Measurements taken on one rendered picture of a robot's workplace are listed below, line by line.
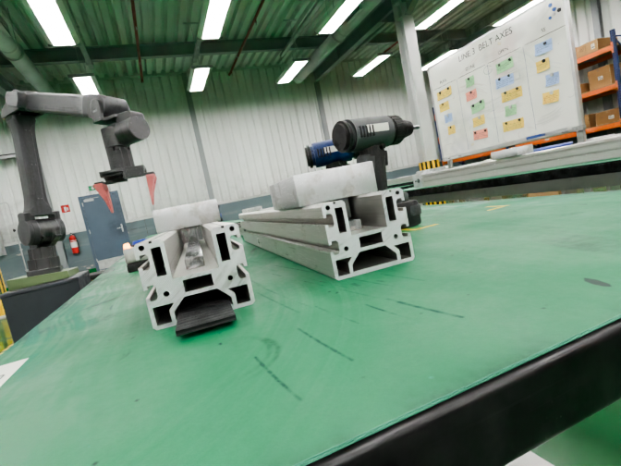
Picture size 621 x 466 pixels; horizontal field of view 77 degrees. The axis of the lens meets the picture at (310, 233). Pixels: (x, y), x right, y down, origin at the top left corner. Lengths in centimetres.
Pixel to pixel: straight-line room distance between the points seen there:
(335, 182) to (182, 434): 36
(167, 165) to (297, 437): 1221
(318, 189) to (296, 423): 35
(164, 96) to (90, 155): 267
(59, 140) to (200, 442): 1254
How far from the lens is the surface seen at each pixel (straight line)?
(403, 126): 79
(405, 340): 25
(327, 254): 43
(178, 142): 1247
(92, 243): 1233
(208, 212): 72
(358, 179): 51
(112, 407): 27
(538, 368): 22
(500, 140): 397
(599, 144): 201
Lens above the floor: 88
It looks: 5 degrees down
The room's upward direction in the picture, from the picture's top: 12 degrees counter-clockwise
